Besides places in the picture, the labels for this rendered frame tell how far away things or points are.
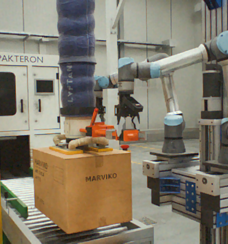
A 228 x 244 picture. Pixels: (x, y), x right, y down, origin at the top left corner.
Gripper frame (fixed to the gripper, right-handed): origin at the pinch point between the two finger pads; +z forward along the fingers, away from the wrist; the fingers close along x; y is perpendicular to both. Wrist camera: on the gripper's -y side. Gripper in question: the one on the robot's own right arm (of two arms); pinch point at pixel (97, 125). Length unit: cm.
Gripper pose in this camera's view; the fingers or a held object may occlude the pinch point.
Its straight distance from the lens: 253.8
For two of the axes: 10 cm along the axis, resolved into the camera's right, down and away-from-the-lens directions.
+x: 8.8, -0.5, 4.6
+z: 0.2, 10.0, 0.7
